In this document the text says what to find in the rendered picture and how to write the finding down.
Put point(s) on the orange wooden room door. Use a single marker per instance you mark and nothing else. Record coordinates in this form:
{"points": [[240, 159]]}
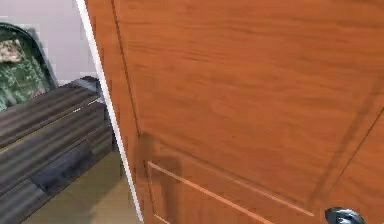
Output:
{"points": [[233, 100]]}

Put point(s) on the green patterned framed mirror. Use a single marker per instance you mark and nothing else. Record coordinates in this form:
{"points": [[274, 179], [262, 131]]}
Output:
{"points": [[20, 73]]}

